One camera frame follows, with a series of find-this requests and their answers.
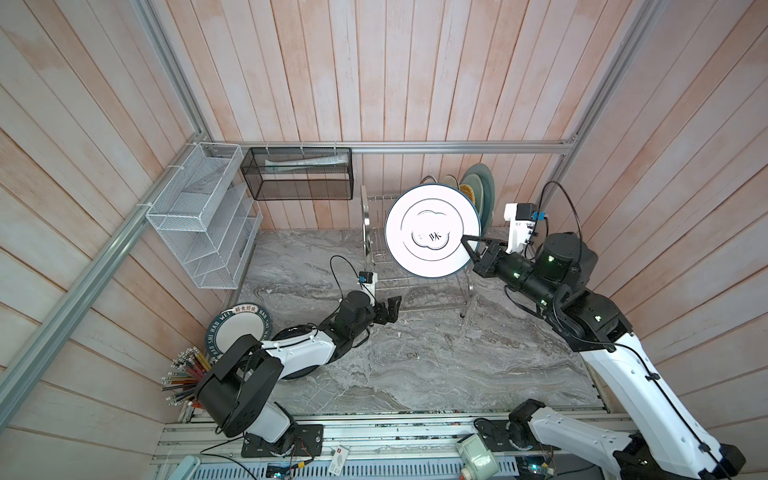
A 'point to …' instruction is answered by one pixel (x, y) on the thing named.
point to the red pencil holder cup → (188, 368)
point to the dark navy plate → (291, 331)
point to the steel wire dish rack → (396, 287)
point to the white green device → (477, 462)
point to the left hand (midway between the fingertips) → (389, 301)
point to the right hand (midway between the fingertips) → (461, 239)
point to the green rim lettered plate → (235, 322)
